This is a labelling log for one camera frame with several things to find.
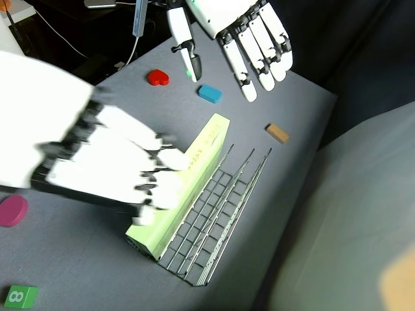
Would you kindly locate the light green rectangular box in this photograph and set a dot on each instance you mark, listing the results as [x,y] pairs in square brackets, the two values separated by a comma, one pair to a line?
[207,145]

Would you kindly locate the magenta round disc block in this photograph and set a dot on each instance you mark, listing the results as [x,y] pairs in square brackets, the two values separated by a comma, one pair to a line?
[11,210]

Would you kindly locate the red heart block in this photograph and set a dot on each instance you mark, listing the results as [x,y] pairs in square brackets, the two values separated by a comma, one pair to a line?
[157,78]

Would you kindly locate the silver flat device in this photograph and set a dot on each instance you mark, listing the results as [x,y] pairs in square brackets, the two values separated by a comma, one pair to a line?
[99,3]

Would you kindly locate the blue-grey adapter stick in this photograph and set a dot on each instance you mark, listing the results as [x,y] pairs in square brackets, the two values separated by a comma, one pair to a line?
[140,19]

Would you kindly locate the blue rounded block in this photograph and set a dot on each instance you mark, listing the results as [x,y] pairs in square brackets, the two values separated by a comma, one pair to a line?
[209,92]

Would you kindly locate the green block with white eight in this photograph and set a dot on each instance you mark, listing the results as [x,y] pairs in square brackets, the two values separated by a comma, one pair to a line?
[22,296]

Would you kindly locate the brown wooden block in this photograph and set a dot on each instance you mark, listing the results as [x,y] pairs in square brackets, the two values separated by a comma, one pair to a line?
[277,133]

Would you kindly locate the grey table cloth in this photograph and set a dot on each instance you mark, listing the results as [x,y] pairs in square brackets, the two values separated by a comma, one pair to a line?
[279,201]

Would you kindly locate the light grey fabric sheet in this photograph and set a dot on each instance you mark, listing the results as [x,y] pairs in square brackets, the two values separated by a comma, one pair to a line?
[356,210]

